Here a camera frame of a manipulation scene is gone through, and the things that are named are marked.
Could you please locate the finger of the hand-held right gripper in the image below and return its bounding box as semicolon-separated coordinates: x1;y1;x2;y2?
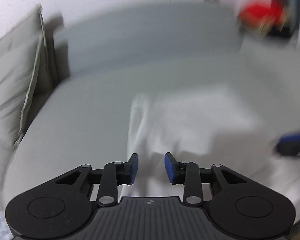
274;132;300;158

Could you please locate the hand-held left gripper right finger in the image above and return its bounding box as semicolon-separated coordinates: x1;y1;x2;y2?
164;152;246;207

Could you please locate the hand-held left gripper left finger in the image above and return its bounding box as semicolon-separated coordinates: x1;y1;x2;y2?
55;153;139;207

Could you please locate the light grey shirt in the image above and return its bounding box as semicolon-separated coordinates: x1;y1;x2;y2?
126;84;300;198

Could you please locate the grey sofa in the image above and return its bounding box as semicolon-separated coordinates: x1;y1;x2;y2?
0;1;300;220

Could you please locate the red folded garment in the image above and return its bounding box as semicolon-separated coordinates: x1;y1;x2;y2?
237;0;287;28

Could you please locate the small beige cushion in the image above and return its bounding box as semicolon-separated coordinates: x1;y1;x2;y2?
0;36;44;149

